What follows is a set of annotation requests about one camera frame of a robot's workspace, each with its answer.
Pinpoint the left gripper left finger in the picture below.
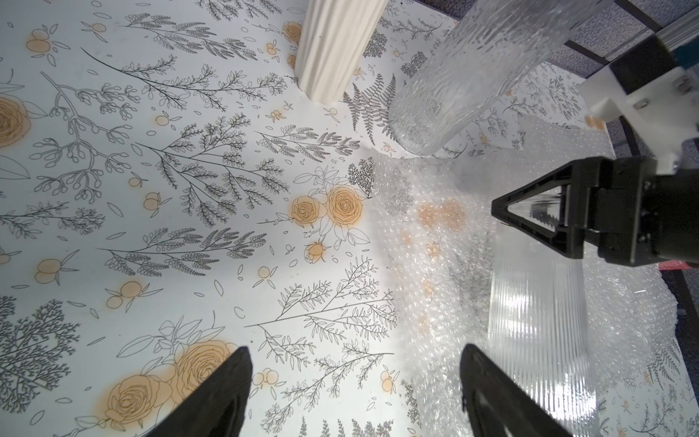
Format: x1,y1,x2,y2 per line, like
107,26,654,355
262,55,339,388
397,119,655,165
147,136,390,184
147,347,253,437

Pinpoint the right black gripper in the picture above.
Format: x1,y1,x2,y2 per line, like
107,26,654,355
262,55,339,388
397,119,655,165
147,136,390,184
491,157,698,267

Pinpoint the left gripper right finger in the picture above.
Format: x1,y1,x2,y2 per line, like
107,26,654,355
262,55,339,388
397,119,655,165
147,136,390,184
460,343,570,437

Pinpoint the clear ribbed glass vase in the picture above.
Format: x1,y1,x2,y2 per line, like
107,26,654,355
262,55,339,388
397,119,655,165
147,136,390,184
487,190,599,437

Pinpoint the bubble wrap roll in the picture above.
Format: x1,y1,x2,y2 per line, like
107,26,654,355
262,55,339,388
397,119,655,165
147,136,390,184
371,116,684,436

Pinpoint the white ribbed vase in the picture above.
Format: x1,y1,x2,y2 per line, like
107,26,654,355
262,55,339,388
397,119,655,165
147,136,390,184
294,0,388,104

